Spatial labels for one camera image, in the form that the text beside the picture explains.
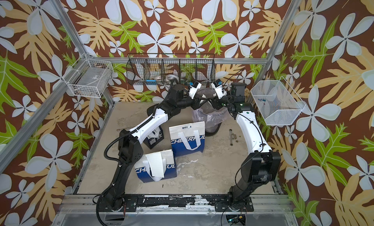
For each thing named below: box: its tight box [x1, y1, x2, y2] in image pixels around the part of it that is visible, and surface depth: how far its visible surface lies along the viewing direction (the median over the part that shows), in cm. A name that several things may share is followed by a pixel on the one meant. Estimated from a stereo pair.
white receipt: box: [145, 151, 165, 178], surface depth 68 cm
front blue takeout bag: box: [133, 149, 178, 183], surface depth 70 cm
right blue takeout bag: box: [168, 120, 206, 158], surface depth 79 cm
